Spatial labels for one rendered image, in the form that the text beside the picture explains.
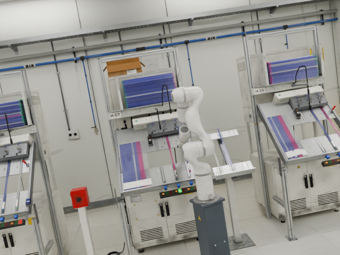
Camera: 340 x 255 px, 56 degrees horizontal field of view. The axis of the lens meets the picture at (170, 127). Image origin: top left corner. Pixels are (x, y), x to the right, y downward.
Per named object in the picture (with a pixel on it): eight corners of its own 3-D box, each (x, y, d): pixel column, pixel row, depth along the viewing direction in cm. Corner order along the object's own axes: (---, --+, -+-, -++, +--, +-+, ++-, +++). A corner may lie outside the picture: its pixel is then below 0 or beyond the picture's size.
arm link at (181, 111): (196, 100, 252) (197, 133, 268) (176, 102, 251) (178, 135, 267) (198, 106, 244) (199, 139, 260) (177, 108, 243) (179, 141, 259)
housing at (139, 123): (182, 126, 323) (182, 116, 312) (134, 134, 319) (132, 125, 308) (181, 120, 328) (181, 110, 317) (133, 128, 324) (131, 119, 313)
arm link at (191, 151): (213, 173, 221) (208, 139, 218) (187, 179, 217) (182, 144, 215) (208, 170, 232) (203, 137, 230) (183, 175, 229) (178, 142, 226)
